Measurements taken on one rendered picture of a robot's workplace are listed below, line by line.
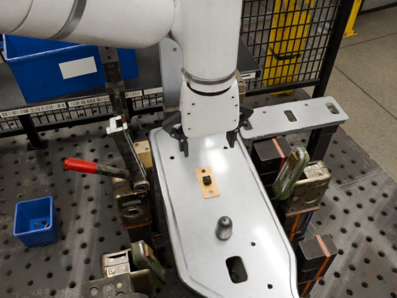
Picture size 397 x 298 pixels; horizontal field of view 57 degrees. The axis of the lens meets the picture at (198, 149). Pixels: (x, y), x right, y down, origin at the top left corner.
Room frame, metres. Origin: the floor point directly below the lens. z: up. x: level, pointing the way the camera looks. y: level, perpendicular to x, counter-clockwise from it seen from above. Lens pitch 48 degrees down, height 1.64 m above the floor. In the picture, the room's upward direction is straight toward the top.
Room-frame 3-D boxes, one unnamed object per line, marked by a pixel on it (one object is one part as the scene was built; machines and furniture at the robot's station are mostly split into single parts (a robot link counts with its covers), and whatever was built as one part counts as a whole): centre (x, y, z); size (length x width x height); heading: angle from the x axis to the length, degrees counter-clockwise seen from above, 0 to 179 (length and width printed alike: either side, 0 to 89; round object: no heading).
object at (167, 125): (0.47, 0.03, 1.20); 0.08 x 0.01 x 0.06; 105
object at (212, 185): (0.48, -0.02, 1.01); 0.08 x 0.04 x 0.01; 14
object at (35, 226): (0.53, 0.45, 0.74); 0.11 x 0.10 x 0.09; 14
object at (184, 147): (0.47, 0.04, 1.14); 0.03 x 0.03 x 0.07; 15
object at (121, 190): (0.44, 0.14, 0.88); 0.07 x 0.06 x 0.35; 104
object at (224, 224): (0.36, -0.05, 1.02); 0.03 x 0.03 x 0.07
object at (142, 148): (0.53, 0.12, 0.88); 0.04 x 0.04 x 0.36; 14
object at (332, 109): (0.73, -0.35, 0.84); 0.11 x 0.06 x 0.29; 104
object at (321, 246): (0.34, -0.23, 0.84); 0.11 x 0.08 x 0.29; 104
